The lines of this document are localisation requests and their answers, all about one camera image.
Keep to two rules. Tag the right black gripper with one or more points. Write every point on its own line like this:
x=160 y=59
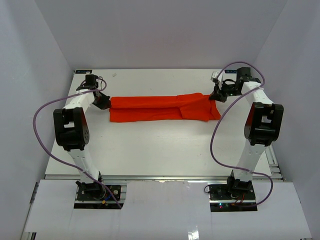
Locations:
x=218 y=95

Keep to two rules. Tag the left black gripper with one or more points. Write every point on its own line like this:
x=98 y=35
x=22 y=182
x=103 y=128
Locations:
x=103 y=105

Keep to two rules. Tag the orange t-shirt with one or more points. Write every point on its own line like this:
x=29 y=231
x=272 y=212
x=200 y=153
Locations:
x=194 y=106

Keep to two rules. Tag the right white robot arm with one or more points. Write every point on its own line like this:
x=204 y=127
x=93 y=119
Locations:
x=262 y=126

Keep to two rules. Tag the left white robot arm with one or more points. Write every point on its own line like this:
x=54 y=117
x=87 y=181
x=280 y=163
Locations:
x=72 y=133

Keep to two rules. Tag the right blue table label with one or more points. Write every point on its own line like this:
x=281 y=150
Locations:
x=230 y=71

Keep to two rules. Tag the blue table label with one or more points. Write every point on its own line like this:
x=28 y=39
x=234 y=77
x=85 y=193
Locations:
x=83 y=71
x=230 y=71

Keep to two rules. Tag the left blue table label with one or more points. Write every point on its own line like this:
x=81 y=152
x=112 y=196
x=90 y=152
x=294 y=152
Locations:
x=83 y=71

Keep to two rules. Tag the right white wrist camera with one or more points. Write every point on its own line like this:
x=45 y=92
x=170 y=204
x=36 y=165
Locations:
x=217 y=78

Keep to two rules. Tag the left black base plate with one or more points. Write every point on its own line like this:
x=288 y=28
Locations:
x=93 y=196

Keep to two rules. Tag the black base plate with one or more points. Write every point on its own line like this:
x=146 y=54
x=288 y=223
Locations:
x=222 y=201
x=93 y=196

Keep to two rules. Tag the aluminium front rail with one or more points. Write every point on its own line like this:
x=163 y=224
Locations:
x=140 y=177

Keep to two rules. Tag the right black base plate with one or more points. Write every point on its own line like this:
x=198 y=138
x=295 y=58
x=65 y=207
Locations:
x=222 y=201

